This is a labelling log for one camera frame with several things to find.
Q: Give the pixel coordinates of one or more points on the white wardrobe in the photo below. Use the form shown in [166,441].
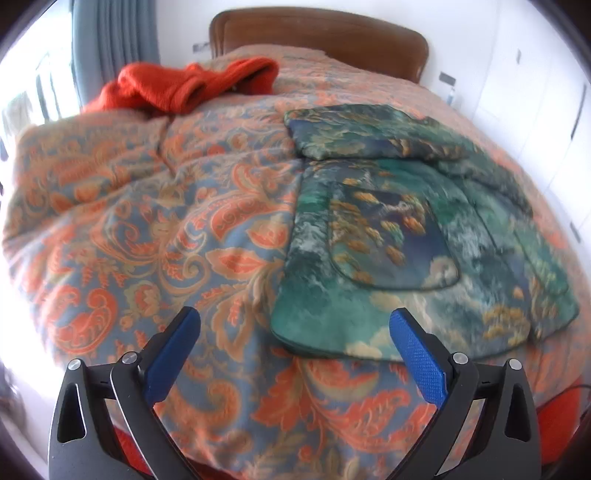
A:
[535,104]

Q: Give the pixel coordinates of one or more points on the wall switch panel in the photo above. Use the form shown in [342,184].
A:
[447,79]

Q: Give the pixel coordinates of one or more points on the brown wooden headboard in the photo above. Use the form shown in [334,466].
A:
[359,41]

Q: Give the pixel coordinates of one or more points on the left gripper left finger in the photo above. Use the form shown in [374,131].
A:
[83,444]

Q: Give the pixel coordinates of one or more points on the green landscape print jacket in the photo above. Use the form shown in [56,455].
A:
[396,211]

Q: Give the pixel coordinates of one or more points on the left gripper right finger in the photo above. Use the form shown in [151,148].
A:
[505,444]

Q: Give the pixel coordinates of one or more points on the red knit sweater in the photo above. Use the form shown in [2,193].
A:
[170,91]

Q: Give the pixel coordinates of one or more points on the orange paisley bed quilt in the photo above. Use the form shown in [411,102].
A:
[120,218]

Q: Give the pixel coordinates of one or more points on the blue grey curtain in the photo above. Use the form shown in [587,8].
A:
[107,36]

